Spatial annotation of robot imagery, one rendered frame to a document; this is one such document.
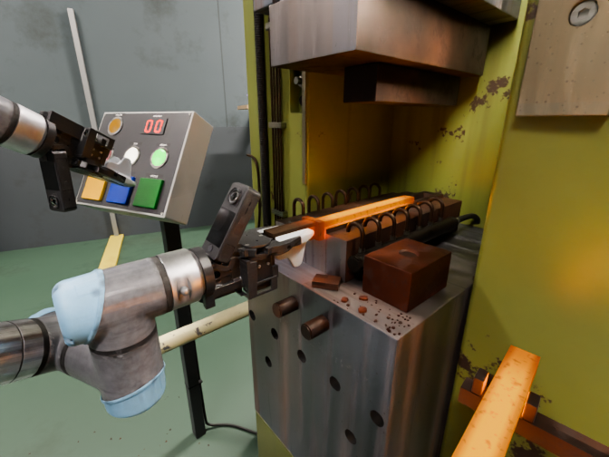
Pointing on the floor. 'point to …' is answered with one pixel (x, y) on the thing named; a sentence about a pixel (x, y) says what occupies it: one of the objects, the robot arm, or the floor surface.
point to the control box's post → (187, 343)
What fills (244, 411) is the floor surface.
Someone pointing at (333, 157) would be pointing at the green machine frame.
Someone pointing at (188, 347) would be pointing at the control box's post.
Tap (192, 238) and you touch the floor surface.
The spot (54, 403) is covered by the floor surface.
